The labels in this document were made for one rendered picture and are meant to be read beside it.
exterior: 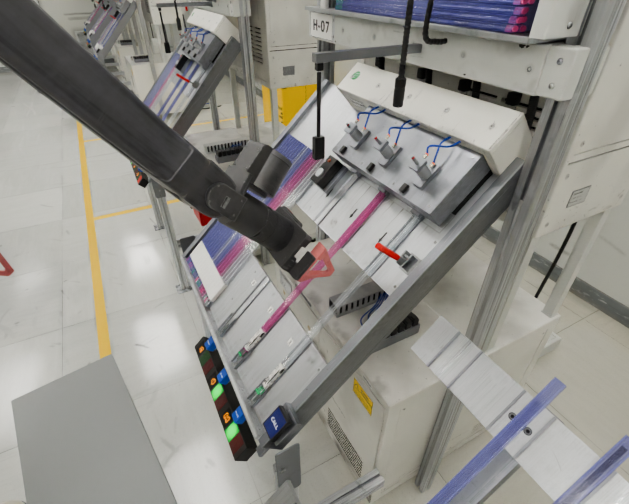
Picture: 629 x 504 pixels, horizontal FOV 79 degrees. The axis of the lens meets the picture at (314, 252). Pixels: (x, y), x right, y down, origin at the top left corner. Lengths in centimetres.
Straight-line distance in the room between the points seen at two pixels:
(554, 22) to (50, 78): 58
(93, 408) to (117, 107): 84
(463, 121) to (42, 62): 62
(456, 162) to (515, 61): 17
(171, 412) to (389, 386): 104
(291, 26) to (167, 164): 162
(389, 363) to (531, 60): 75
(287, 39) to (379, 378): 155
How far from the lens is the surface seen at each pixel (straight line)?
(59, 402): 120
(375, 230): 82
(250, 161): 54
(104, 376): 120
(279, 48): 201
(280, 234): 58
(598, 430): 201
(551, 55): 69
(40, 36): 43
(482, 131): 74
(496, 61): 74
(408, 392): 104
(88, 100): 43
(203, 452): 168
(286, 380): 83
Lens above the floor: 146
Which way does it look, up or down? 36 degrees down
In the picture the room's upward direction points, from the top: straight up
